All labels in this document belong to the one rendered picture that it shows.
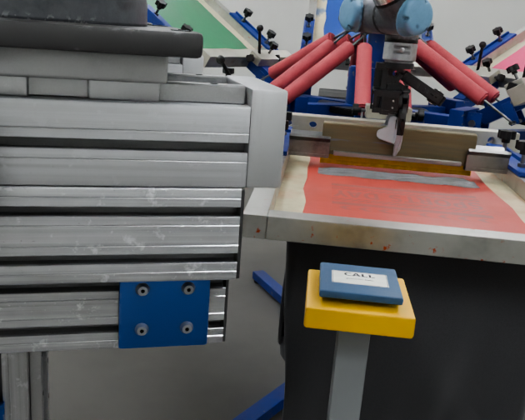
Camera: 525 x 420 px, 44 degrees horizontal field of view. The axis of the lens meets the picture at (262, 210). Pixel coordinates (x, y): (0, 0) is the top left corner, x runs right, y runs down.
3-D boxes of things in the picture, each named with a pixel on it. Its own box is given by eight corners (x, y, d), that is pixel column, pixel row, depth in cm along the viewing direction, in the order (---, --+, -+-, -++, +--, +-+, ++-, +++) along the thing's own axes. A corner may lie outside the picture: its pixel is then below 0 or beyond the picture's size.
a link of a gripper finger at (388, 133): (373, 154, 153) (377, 114, 152) (398, 157, 152) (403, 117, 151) (374, 154, 150) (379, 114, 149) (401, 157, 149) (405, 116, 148)
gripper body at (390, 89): (369, 111, 156) (375, 60, 153) (405, 114, 155) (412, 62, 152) (371, 115, 149) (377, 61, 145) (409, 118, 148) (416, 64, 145)
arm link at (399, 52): (415, 43, 151) (420, 44, 143) (412, 63, 152) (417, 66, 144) (382, 41, 152) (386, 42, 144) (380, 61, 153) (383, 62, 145)
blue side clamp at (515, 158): (537, 201, 142) (543, 170, 141) (514, 199, 143) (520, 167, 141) (502, 172, 171) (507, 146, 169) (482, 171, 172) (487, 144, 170)
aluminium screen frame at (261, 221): (632, 276, 96) (639, 252, 95) (240, 237, 100) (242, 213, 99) (498, 167, 171) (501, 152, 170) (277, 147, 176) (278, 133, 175)
